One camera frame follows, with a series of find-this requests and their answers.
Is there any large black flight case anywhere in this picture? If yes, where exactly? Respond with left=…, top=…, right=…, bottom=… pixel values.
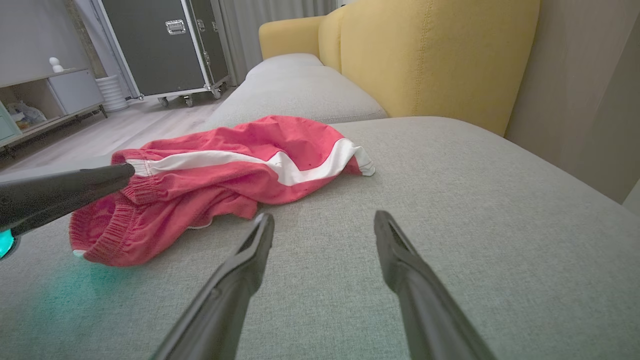
left=96, top=0, right=210, bottom=108

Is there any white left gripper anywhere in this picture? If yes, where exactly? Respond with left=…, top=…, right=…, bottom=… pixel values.
left=0, top=162, right=136, bottom=261

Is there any white low cabinet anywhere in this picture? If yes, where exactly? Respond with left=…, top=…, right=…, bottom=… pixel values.
left=0, top=67, right=109, bottom=151

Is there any large grey sofa seat cushion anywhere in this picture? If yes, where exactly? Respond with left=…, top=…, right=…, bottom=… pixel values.
left=0, top=116, right=640, bottom=360

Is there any wide yellow sofa back cushion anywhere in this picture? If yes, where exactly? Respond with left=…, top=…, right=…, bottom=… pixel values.
left=339, top=0, right=542, bottom=137

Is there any red and white shirt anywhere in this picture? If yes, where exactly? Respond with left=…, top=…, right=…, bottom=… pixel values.
left=69, top=115, right=376, bottom=267

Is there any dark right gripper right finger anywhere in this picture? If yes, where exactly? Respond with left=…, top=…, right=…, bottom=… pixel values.
left=374, top=210, right=497, bottom=360

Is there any small grey sofa seat cushion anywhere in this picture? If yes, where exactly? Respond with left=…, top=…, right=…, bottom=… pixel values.
left=246, top=53, right=325, bottom=78

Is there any crumpled bag in cabinet shelf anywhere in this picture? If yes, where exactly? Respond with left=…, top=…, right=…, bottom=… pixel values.
left=7, top=100, right=49, bottom=130

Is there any narrow black flight case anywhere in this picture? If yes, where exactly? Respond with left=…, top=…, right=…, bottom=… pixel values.
left=187, top=0, right=231, bottom=100

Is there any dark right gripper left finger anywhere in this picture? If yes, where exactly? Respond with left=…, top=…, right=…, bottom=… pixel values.
left=150, top=212, right=275, bottom=360

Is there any white ribbed bin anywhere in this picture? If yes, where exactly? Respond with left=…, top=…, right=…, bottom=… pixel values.
left=95, top=74, right=130, bottom=113

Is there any grey curtain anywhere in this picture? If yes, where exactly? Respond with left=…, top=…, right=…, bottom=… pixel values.
left=219, top=0, right=340, bottom=85

